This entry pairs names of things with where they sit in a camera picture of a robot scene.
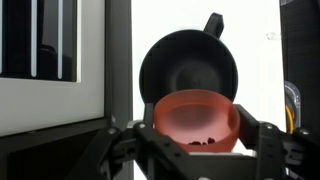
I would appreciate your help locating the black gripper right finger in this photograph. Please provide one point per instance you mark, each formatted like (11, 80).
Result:
(276, 153)

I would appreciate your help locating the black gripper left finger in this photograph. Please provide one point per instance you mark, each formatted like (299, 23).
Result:
(116, 156)

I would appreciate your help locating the dark coffee beans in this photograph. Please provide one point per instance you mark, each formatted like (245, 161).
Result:
(201, 142)

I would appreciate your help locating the pink translucent cup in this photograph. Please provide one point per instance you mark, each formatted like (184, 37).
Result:
(200, 113)

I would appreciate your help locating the black pot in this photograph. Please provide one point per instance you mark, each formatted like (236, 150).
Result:
(186, 63)

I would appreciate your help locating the white toy kitchen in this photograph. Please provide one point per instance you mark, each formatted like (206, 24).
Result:
(50, 100)

